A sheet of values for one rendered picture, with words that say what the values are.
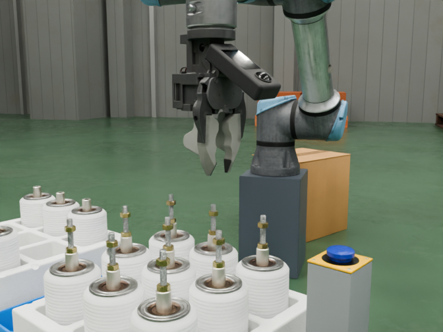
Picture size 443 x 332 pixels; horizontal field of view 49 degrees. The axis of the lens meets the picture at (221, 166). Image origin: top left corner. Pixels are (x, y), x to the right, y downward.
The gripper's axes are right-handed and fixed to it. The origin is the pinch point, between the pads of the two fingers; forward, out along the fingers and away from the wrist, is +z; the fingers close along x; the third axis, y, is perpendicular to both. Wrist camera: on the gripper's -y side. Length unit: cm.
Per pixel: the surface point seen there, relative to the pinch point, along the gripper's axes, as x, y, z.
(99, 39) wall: -382, 663, -83
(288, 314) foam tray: -11.4, -4.7, 26.6
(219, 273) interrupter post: 0.2, 0.2, 17.1
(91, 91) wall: -357, 649, 2
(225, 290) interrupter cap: 0.9, -1.6, 19.2
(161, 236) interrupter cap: -8.5, 26.3, 19.2
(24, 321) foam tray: 20.8, 26.2, 27.4
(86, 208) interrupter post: -8, 56, 19
